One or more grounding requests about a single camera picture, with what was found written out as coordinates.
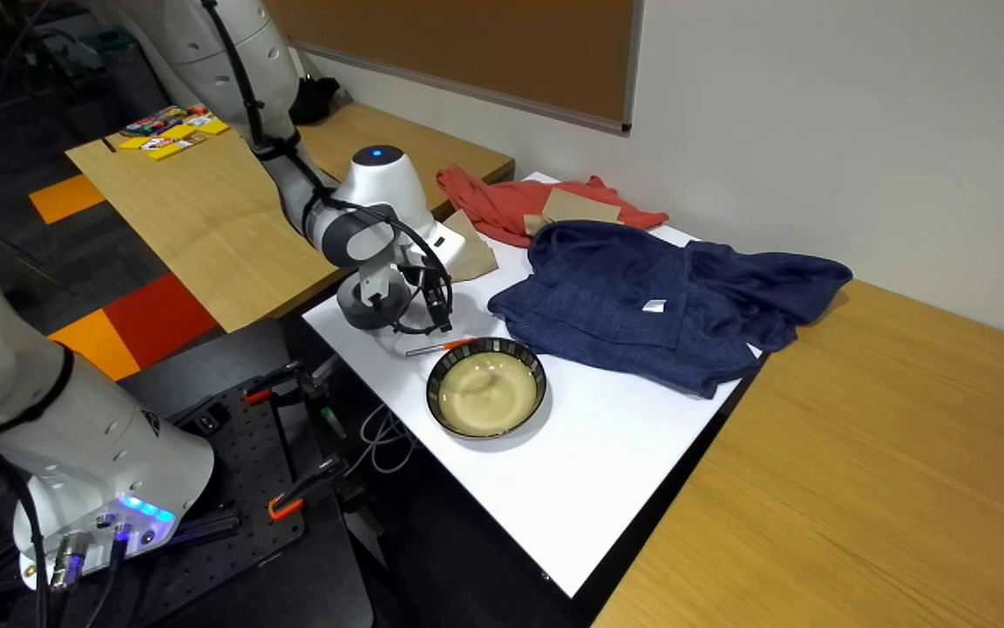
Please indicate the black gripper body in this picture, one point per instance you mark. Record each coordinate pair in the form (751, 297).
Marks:
(421, 284)

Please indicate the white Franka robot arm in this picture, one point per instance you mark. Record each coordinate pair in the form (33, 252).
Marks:
(61, 431)

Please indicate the orange marker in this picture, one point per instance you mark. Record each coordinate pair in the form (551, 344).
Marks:
(462, 344)

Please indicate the wooden table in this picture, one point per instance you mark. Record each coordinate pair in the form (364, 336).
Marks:
(872, 488)

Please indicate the blue cloth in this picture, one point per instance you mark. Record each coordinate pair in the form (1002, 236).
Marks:
(644, 297)

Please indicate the red cloth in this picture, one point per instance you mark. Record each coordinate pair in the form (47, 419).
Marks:
(491, 204)

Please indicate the round white bowl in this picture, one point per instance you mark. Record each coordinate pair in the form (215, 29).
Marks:
(487, 390)

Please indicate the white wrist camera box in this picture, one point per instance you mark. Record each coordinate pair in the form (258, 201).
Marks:
(443, 243)

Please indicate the framed cork board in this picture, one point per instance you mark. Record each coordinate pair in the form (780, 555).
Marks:
(470, 45)

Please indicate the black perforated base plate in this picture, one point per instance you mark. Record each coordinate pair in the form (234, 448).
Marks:
(244, 511)

